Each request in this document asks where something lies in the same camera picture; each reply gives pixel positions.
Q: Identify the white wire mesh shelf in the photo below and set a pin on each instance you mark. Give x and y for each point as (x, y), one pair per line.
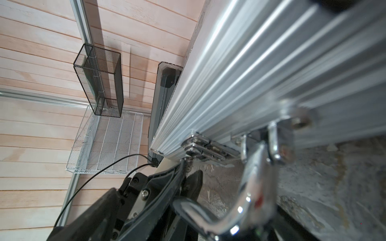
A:
(104, 141)

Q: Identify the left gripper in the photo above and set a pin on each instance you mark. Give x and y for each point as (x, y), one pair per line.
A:
(134, 209)

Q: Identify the black mesh basket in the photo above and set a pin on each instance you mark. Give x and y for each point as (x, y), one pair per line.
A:
(100, 74)

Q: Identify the dark grey poker case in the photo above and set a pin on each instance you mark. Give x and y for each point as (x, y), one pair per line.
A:
(166, 80)

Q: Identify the silver aluminium poker case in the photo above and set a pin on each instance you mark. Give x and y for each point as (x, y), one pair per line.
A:
(289, 97)

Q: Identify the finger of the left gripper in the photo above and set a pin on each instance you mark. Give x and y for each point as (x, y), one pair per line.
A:
(179, 230)

